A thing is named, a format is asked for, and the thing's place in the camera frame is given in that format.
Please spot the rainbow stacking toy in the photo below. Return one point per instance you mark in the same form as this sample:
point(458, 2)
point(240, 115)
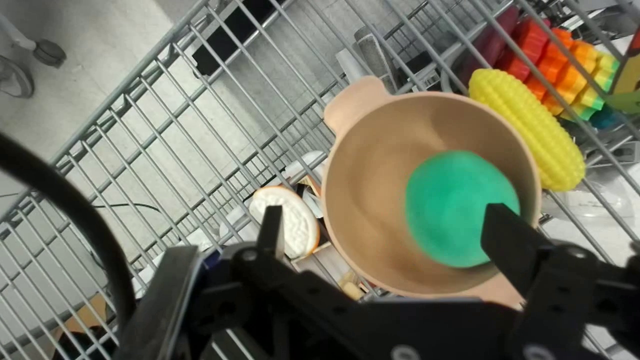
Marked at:
point(561, 61)

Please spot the peach plastic bowl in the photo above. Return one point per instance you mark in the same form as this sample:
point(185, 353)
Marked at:
point(373, 200)

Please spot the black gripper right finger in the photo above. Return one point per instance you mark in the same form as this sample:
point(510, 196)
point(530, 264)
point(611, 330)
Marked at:
point(516, 243)

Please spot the yellow corn toy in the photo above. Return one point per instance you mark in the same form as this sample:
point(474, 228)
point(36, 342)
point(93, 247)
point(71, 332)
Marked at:
point(532, 127)

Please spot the orange white plush toy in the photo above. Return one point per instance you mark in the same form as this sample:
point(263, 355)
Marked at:
point(286, 223)

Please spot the green ball toy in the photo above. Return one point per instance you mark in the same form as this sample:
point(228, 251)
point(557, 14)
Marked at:
point(452, 207)

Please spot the grey wheeled chair base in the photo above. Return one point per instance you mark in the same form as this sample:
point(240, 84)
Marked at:
point(17, 76)

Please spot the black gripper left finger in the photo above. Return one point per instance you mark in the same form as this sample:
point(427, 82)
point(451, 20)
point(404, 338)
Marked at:
point(271, 231)

